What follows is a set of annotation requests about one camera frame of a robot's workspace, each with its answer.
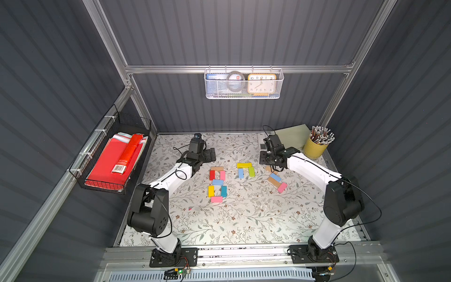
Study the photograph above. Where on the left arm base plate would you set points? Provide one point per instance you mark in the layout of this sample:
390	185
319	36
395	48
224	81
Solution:
181	257

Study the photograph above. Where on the lime green block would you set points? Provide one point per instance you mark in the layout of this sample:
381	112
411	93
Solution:
251	172

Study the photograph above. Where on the pale green book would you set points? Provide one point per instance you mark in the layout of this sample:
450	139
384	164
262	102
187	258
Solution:
295	136

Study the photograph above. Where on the white wire wall basket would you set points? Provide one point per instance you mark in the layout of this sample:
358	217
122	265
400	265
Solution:
215	83

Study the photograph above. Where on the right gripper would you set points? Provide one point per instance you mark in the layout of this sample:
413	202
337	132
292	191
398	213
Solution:
266	158

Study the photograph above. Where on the yellow block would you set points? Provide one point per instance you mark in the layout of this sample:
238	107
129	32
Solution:
211	192
244	165

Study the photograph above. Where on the yellow block front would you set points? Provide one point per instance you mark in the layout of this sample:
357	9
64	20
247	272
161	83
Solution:
211	192

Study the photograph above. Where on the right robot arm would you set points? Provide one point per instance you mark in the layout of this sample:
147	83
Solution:
342	199

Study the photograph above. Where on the round magnifier in basket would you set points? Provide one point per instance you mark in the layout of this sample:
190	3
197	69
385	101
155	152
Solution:
236	82

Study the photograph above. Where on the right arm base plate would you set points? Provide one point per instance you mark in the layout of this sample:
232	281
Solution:
310	253

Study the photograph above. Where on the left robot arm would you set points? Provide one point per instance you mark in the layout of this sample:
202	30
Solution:
149	207

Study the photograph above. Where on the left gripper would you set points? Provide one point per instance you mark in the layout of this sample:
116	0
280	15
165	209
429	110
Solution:
206	155

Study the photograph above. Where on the orange alarm clock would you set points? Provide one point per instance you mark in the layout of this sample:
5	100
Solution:
262	84

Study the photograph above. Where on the black wire side basket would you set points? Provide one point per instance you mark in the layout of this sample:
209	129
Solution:
115	123

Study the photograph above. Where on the teal block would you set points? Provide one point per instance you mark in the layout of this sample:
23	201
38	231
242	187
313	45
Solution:
224	191

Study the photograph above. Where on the red folders stack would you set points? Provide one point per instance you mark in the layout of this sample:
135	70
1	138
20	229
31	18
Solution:
117	161

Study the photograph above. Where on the pink block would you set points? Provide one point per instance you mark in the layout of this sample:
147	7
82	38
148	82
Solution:
216	199
223	175
282	187

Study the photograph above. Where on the yellow pencil cup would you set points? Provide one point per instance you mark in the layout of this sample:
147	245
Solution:
313	150

